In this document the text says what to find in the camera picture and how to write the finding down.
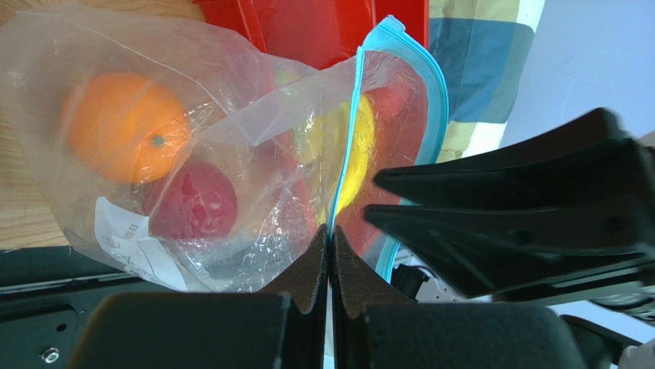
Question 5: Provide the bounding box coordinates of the small red fake fruit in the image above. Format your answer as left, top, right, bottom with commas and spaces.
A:
144, 161, 238, 241

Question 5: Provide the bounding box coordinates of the clear zip top bag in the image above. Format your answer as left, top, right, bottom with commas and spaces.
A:
1, 3, 448, 292

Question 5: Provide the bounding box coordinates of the yellow fake banana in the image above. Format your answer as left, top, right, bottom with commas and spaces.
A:
293, 95, 376, 214

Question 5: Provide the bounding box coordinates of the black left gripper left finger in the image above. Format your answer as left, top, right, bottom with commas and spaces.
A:
68, 226, 328, 368

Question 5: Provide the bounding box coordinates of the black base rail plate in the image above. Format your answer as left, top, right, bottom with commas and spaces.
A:
1, 247, 163, 368

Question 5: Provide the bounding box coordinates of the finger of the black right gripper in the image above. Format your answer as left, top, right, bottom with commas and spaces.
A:
374, 108, 654, 210
364, 196, 654, 300

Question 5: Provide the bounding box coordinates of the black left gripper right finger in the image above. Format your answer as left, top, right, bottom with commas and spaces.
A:
331, 228, 585, 368

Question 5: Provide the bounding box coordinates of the orange fake fruit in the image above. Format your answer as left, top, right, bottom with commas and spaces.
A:
60, 73, 191, 184

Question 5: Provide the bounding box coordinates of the plaid checkered pillow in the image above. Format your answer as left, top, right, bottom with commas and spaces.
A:
429, 0, 545, 162

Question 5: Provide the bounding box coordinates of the red plastic tray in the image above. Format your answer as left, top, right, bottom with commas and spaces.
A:
196, 0, 430, 69

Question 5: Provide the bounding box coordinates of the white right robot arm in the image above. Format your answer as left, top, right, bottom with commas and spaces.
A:
364, 108, 654, 323

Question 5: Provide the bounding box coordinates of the red fake apple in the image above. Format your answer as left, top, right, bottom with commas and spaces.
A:
364, 81, 411, 121

